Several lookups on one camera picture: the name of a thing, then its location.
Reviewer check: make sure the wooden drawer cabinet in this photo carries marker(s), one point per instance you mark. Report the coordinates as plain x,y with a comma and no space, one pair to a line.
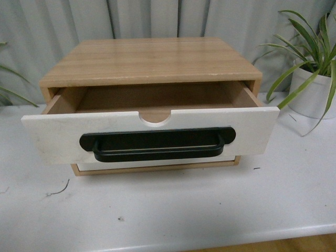
97,63

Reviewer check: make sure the white lower drawer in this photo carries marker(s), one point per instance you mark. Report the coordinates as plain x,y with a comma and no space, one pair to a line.
124,165

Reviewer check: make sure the white front wooden drawer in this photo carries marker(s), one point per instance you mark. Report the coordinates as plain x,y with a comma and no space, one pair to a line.
75,111

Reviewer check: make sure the white plant pot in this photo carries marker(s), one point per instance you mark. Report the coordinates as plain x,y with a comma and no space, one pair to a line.
311,102

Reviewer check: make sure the green striped spider plant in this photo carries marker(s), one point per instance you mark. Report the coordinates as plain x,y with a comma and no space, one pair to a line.
312,50

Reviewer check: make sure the grey curtain backdrop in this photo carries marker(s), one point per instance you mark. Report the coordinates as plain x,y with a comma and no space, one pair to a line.
35,35

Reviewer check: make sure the green plant leaves left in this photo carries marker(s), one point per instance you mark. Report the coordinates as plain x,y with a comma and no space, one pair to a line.
6,92

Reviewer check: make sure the black metal drawer handle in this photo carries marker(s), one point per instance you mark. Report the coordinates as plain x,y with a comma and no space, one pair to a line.
153,145

